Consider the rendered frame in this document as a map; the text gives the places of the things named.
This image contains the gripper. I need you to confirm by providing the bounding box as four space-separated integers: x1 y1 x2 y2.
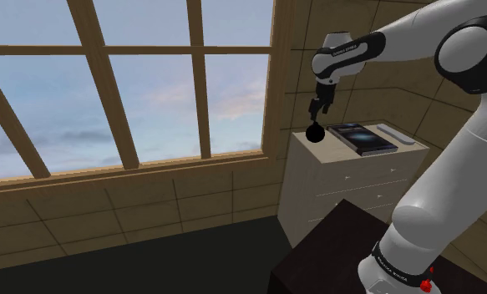
307 81 337 123

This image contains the black round vase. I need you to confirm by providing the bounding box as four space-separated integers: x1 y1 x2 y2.
305 121 326 144

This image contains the dark blue book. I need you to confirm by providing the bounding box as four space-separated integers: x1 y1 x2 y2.
327 123 399 157

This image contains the beige chest of drawers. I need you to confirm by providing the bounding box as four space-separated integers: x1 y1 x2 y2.
276 120 430 249

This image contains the white remote control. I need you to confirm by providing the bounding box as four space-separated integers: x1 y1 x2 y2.
376 123 417 146

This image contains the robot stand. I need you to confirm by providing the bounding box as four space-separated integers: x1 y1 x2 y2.
266 198 487 294

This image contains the wooden framed window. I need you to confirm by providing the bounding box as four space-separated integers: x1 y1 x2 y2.
0 0 297 194

